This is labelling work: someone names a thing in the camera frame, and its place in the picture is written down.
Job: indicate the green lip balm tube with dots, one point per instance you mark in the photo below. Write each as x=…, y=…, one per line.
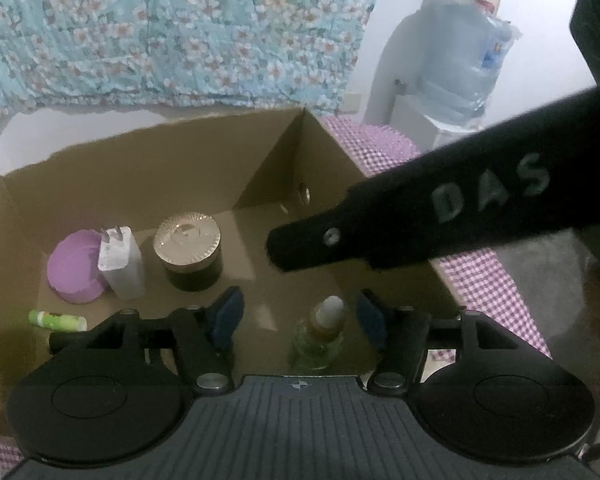
x=57, y=321

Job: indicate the brown cardboard box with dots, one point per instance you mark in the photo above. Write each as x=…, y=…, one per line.
x=130, y=180

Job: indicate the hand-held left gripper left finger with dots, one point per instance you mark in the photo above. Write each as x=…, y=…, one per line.
x=227, y=317

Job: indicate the long black cylinder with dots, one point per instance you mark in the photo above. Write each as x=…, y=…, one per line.
x=67, y=342

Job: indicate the gold-lidded dark jar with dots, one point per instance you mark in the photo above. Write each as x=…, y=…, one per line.
x=190, y=255

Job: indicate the blue water jug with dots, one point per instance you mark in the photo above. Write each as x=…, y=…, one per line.
x=460, y=70

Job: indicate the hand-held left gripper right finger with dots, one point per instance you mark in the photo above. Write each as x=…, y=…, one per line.
x=371, y=320

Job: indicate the purple plastic lid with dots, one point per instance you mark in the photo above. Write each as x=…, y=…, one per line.
x=72, y=270

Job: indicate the beige wall socket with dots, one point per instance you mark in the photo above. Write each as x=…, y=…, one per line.
x=351, y=102

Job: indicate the purple checked tablecloth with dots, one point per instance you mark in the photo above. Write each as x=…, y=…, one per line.
x=485, y=280

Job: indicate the white charger adapter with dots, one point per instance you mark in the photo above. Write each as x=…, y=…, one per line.
x=125, y=270

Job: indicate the blue water jug dispenser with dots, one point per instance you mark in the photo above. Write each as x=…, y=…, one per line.
x=395, y=85

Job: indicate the green dropper bottle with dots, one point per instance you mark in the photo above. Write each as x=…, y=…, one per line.
x=312, y=345

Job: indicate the teal floral cloth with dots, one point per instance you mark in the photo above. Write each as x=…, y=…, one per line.
x=155, y=25

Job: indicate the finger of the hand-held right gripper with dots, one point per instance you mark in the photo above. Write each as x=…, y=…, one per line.
x=430, y=225

